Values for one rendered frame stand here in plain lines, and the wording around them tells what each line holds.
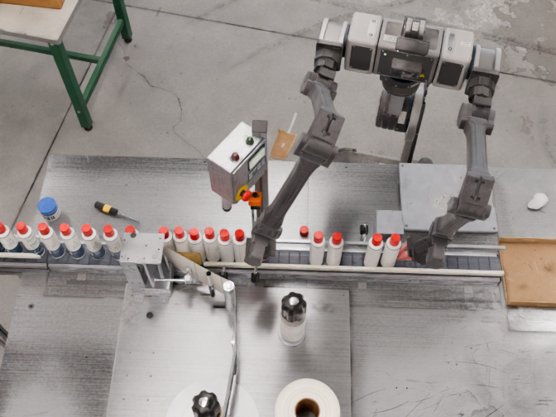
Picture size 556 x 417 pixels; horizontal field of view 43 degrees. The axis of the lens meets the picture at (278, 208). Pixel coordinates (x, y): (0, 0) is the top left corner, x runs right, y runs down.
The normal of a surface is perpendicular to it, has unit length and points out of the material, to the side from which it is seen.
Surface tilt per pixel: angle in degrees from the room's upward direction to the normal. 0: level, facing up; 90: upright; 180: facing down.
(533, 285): 0
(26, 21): 0
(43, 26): 0
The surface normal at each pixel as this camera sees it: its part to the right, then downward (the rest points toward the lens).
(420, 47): -0.16, 0.26
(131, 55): 0.00, -0.49
